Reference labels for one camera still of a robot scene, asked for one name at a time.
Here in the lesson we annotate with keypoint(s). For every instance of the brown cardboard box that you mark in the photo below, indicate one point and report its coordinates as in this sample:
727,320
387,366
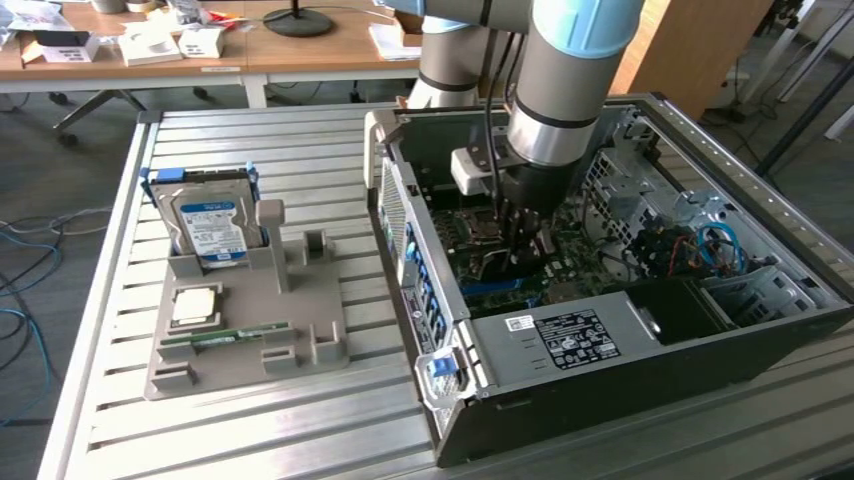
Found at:
408,24

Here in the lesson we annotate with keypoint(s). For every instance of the grey cup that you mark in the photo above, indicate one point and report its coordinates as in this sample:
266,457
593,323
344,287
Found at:
108,6

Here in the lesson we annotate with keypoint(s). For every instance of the blue expansion slot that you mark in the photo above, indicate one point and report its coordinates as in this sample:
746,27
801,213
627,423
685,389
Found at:
494,289

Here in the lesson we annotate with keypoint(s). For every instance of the small white labelled box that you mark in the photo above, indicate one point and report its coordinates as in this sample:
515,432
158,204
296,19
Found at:
200,45

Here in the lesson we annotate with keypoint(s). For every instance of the black lamp base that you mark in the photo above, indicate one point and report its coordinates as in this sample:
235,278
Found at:
296,25

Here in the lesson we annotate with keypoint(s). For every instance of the tape roll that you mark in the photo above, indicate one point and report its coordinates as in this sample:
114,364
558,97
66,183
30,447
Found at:
142,5

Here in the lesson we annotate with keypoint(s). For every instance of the black metal pole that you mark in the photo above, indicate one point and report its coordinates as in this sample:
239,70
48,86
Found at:
801,100

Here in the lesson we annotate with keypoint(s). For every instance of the brown cardboard piece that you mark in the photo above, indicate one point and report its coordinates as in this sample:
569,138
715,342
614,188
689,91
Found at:
30,50

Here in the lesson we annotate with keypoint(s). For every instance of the grey power supply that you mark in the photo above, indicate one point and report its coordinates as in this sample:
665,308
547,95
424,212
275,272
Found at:
507,350

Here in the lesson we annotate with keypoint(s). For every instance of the white box with black opening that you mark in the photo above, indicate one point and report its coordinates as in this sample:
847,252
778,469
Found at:
67,52

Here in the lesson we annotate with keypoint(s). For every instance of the white table leg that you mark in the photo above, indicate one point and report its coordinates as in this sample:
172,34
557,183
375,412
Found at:
774,50

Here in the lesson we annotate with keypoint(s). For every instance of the silver CPU chip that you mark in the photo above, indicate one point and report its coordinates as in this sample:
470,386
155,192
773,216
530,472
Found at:
195,306

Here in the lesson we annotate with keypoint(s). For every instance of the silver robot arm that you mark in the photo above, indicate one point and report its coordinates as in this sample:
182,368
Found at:
574,75

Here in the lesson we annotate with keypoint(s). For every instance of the black graphics card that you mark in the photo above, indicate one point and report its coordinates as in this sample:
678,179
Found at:
507,270

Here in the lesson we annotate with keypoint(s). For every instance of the grey parts rack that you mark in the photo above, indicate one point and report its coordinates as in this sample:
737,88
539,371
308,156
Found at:
254,310

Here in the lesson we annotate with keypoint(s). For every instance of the white printed packet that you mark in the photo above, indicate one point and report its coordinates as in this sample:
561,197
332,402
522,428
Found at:
186,11

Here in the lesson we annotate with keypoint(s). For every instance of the white paper stack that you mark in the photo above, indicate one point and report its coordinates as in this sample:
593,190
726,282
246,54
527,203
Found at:
394,47

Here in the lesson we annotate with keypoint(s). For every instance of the chipset heatsink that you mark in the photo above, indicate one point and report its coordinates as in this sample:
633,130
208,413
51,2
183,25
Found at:
563,294

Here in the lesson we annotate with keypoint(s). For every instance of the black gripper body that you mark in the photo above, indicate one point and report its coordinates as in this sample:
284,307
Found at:
541,187

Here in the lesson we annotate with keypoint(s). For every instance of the wooden office desk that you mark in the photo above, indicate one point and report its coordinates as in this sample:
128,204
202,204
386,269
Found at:
100,70
334,50

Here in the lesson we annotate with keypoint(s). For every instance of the green motherboard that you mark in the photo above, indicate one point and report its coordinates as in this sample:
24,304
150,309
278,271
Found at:
581,260

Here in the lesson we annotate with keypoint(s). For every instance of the white packaging tray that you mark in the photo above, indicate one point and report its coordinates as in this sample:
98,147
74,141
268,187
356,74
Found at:
150,50

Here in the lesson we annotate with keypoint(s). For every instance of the green RAM stick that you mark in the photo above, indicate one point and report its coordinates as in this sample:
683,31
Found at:
227,334

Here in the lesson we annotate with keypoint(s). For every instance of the hard disk with blue rails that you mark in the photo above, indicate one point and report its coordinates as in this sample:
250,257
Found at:
207,225

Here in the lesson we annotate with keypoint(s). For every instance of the blue case latch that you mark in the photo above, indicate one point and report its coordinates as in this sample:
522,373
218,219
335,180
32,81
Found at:
441,365

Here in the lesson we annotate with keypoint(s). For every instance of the silver disk bay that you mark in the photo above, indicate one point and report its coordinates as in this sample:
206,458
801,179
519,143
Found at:
767,295

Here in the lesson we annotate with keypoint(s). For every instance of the open PC case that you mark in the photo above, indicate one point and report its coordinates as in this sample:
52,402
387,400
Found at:
601,400

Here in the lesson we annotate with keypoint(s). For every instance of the office chair base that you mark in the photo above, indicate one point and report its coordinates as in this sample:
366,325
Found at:
100,102

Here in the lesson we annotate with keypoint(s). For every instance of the red and yellow item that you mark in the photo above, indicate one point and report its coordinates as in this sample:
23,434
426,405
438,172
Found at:
227,21

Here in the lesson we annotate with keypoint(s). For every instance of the CPU socket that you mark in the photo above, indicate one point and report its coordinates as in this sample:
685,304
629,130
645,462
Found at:
477,225

